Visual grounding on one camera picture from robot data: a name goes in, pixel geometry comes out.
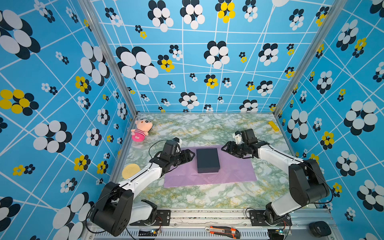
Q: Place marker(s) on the pink plush doll toy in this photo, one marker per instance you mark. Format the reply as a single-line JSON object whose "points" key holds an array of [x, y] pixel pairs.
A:
{"points": [[143, 126]]}

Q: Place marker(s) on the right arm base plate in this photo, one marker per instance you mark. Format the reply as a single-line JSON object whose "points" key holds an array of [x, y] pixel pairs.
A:
{"points": [[265, 218]]}

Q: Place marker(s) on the purple wrapping paper sheet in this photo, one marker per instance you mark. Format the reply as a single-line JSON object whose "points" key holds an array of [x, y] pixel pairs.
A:
{"points": [[231, 170]]}

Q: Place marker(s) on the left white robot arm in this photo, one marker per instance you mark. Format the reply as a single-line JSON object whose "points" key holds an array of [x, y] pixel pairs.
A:
{"points": [[115, 209]]}

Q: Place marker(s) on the dark blue gift box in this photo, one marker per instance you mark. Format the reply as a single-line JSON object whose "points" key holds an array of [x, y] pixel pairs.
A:
{"points": [[208, 161]]}

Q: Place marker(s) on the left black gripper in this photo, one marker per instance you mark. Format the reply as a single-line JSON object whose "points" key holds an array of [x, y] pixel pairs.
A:
{"points": [[186, 156]]}

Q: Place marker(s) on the black computer mouse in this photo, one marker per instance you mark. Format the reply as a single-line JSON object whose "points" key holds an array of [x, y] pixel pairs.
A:
{"points": [[320, 229]]}

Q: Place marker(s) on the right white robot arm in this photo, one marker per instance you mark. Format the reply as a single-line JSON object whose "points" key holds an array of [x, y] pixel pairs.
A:
{"points": [[306, 181]]}

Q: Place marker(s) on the yellow round disc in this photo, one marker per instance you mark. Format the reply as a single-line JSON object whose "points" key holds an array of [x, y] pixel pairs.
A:
{"points": [[130, 170]]}

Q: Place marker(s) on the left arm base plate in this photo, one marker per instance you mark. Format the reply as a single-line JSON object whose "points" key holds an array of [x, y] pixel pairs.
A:
{"points": [[147, 213]]}

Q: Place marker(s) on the red black utility knife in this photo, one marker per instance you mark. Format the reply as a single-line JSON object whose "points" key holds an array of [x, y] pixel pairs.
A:
{"points": [[224, 231]]}

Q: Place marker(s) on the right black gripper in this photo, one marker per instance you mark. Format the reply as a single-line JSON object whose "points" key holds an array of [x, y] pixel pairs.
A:
{"points": [[230, 149]]}

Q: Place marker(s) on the yellow tape piece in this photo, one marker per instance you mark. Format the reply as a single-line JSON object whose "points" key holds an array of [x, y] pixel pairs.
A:
{"points": [[274, 126]]}

